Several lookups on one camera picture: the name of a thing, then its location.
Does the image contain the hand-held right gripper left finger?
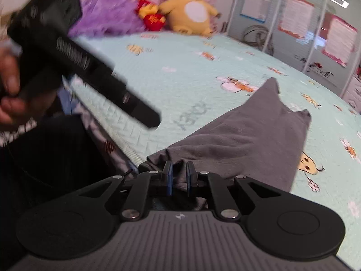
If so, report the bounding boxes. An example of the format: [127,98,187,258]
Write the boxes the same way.
[77,160,174,222]

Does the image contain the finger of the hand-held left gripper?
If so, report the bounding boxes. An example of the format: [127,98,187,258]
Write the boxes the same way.
[124,86,162,129]

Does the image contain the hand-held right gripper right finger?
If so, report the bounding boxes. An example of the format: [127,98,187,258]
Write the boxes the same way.
[186,161,282,221]

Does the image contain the grey sweater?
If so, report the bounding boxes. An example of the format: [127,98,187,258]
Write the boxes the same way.
[139,77,311,212]

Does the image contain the person's left hand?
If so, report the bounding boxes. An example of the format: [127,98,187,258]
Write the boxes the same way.
[0,47,58,132]

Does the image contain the grey patterned bed sheet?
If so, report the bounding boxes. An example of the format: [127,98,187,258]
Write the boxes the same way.
[63,77,140,175]

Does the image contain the doll with purple ruffled dress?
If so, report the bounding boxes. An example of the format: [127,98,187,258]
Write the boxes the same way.
[68,0,147,38]

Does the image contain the red plush toy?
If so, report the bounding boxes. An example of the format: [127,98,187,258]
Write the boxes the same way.
[135,0,167,31]

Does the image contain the person's black trousers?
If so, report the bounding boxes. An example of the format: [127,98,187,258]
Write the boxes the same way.
[0,114,136,269]

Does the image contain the yellow plush toy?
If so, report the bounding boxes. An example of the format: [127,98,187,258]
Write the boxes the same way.
[158,0,222,37]

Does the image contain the wardrobe with sliding doors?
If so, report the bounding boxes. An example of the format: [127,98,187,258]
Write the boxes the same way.
[226,0,361,96]

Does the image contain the white drawer cabinet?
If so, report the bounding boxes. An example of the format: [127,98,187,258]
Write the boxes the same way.
[341,73,361,108]

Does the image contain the blue bordered wall poster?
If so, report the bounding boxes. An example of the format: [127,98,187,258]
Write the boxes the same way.
[240,0,274,23]

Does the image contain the red bordered wall poster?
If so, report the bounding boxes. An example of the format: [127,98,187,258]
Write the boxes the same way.
[278,0,315,40]

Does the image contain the pink bordered wall poster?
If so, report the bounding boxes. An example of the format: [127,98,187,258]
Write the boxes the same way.
[322,14,357,67]

